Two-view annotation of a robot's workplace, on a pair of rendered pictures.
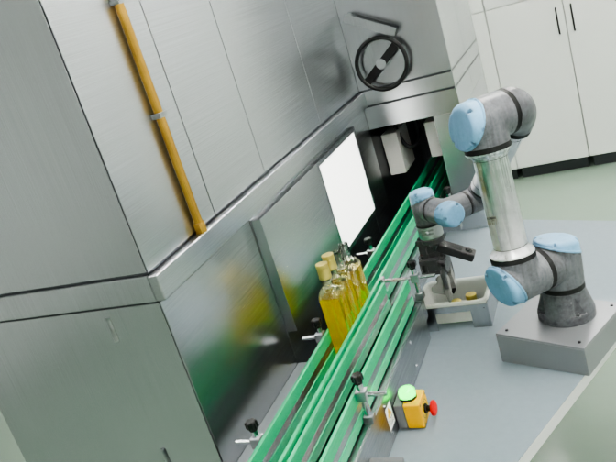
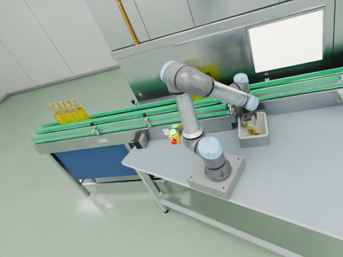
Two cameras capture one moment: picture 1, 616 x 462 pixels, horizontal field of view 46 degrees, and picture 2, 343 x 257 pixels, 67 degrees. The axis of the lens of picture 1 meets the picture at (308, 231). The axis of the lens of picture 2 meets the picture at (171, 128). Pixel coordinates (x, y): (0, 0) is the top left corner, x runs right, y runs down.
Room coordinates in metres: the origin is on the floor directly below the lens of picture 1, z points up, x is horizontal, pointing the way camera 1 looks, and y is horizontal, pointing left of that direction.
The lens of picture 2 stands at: (1.65, -1.57, 1.97)
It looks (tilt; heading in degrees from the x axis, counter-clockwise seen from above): 37 degrees down; 91
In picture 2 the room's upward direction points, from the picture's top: 25 degrees counter-clockwise
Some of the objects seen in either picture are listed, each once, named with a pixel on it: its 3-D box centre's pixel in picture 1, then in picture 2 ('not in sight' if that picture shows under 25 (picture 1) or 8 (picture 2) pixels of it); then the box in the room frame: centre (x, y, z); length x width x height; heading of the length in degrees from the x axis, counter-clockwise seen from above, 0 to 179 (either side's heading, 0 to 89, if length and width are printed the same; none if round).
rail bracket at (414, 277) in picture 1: (408, 280); (230, 104); (2.04, -0.24, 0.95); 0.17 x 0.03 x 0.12; 64
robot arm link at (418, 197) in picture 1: (424, 207); (241, 84); (2.09, -0.36, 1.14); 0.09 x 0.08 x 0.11; 20
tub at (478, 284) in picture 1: (457, 302); (253, 129); (2.10, -0.38, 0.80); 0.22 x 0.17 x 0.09; 64
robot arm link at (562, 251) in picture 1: (556, 259); (210, 151); (1.77, -0.60, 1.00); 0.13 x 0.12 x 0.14; 110
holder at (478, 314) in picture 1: (449, 305); (252, 127); (2.11, -0.36, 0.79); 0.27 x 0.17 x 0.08; 64
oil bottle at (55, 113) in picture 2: not in sight; (59, 117); (0.78, 0.50, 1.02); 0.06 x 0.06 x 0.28; 64
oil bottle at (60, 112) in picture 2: not in sight; (65, 116); (0.83, 0.48, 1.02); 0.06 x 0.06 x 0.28; 64
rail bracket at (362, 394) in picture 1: (373, 398); (146, 123); (1.48, -0.03, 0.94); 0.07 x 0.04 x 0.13; 64
